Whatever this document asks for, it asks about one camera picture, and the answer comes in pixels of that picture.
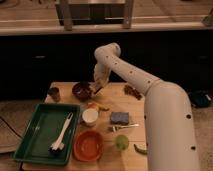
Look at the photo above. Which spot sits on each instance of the orange yellow toy food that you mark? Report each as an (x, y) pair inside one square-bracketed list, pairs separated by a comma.
[(97, 106)]

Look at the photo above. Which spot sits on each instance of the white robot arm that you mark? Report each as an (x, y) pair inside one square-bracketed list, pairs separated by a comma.
[(169, 125)]

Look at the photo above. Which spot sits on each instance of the wooden chair legs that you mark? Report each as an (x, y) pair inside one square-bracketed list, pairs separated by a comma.
[(94, 12)]

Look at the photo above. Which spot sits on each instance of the brown dark cup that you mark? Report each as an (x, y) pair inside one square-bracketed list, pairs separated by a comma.
[(54, 93)]

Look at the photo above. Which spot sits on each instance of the green lime ball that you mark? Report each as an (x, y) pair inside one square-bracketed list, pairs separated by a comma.
[(121, 142)]

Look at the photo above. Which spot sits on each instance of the orange bowl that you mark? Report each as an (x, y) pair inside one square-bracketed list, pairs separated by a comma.
[(88, 146)]

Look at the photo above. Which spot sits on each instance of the green plastic tray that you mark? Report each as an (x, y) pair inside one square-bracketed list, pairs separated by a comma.
[(43, 129)]

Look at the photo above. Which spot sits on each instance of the blue sponge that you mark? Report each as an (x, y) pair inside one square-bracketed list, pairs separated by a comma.
[(119, 118)]

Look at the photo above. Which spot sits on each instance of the small silver fork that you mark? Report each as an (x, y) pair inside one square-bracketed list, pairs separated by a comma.
[(118, 127)]

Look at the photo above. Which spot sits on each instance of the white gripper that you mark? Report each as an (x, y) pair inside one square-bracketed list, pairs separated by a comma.
[(101, 76)]

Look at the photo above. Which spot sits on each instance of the blue black device on floor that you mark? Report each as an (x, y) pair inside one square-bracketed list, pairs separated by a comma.
[(200, 99)]

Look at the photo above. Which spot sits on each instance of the white cup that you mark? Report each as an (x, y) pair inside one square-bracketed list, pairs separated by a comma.
[(90, 116)]

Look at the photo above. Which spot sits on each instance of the brown pretzel snack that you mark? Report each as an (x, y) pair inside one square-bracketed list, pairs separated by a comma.
[(131, 91)]

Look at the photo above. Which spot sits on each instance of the dark purple bowl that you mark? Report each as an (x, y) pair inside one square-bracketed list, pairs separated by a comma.
[(82, 91)]

